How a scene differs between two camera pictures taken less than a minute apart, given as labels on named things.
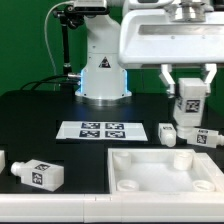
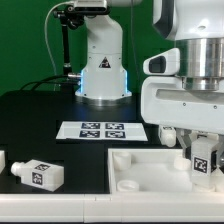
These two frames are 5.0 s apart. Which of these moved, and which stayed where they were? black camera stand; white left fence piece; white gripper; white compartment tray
Moved: white gripper
Stayed: white left fence piece; black camera stand; white compartment tray
